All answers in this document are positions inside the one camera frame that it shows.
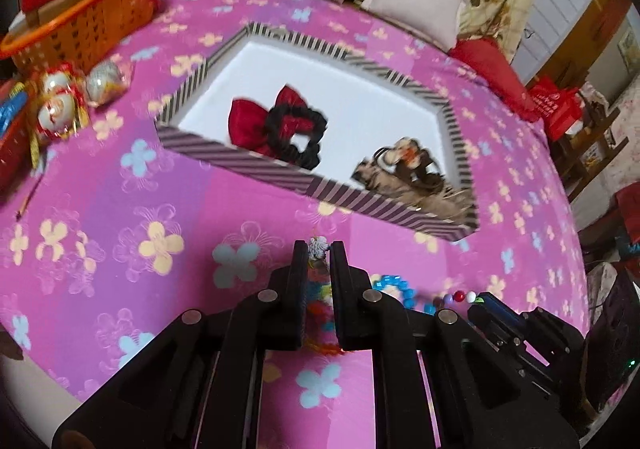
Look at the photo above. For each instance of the red plastic colander bowl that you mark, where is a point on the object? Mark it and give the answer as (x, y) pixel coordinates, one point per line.
(10, 154)

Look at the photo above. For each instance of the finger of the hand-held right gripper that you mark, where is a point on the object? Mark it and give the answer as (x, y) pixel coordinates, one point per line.
(492, 306)

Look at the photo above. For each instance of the blue foil packets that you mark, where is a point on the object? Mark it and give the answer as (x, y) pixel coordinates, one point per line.
(10, 106)

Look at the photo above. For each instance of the red pillow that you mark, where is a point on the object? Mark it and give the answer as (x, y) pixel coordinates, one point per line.
(490, 69)

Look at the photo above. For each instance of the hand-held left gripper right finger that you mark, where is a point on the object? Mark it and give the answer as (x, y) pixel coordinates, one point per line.
(340, 289)

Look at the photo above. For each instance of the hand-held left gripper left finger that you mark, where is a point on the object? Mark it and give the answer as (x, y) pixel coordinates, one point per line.
(300, 289)

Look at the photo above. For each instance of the striped cardboard box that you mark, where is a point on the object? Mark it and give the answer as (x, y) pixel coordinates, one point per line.
(240, 154)

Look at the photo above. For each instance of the red velvet hair bow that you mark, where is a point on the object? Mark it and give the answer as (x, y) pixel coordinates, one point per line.
(247, 121)

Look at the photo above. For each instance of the yellow ribbon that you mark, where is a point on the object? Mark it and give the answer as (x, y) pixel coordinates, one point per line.
(35, 149)

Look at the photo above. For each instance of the thin wooden stick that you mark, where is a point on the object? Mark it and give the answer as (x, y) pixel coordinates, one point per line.
(29, 203)

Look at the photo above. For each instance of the orange plastic basket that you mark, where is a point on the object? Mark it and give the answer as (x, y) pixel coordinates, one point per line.
(75, 34)

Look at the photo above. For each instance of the wrapped white ornament ball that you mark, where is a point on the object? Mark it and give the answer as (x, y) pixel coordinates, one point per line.
(105, 81)

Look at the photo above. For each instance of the brown cardboard box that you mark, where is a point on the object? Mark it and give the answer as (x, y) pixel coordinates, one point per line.
(50, 11)

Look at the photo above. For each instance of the red gift bag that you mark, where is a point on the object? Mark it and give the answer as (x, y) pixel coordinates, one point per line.
(555, 109)

